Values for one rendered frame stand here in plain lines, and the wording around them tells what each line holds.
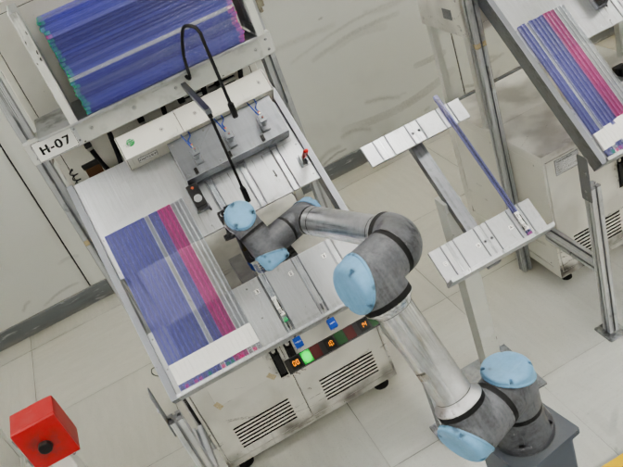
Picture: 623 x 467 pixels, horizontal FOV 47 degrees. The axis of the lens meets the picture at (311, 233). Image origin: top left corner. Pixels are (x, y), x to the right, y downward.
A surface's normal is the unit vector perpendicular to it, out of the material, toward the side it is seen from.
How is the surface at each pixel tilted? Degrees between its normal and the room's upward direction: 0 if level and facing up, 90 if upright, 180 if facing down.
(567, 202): 90
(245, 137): 43
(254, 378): 90
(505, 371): 8
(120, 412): 0
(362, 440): 0
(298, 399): 90
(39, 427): 90
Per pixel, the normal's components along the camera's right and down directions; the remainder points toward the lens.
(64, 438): 0.37, 0.41
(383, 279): 0.46, -0.07
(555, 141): -0.32, -0.79
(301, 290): 0.02, -0.29
